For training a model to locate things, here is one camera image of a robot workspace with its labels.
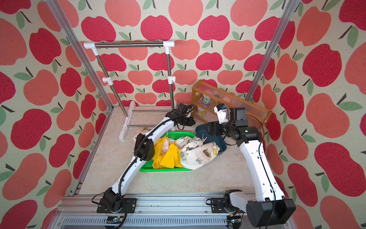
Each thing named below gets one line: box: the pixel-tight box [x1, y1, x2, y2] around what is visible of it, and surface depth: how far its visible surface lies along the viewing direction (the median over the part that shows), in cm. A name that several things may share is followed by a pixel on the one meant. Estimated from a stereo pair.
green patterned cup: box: [202, 93, 212, 105], surface depth 103 cm
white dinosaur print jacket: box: [167, 135, 221, 170], surface depth 81 cm
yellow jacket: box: [152, 135, 183, 169], surface depth 82 cm
